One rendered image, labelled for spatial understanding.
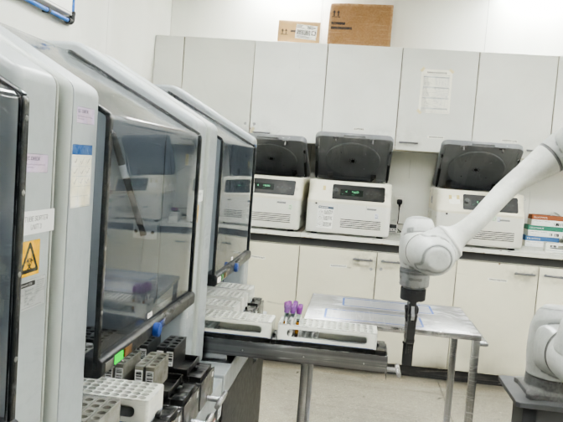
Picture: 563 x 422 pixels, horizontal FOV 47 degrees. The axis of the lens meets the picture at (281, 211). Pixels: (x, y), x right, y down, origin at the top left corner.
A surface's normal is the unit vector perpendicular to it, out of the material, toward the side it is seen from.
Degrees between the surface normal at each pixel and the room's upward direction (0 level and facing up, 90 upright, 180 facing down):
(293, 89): 90
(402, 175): 90
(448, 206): 59
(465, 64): 90
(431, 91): 90
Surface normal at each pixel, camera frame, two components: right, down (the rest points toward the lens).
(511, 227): -0.13, 0.06
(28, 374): 0.99, 0.08
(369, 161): -0.13, 0.82
